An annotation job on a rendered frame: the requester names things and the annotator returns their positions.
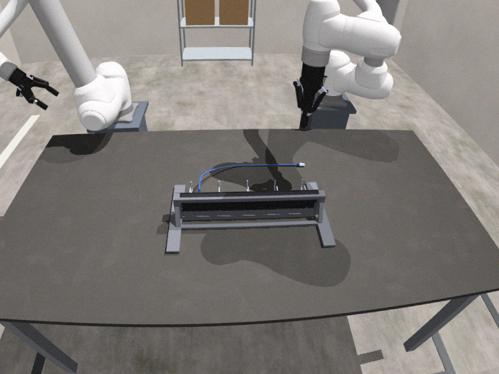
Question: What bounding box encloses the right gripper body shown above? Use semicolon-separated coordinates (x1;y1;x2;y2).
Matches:
8;68;34;89

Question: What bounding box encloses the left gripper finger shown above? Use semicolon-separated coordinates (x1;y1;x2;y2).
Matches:
293;80;309;128
302;84;328;129

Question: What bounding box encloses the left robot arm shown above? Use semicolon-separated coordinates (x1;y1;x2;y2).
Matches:
301;0;401;106

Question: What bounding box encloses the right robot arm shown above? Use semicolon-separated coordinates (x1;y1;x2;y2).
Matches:
0;0;139;131

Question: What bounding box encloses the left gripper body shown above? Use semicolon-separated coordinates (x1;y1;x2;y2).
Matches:
299;63;326;93

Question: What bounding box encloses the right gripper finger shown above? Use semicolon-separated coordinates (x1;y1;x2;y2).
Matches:
17;81;48;110
28;75;59;97

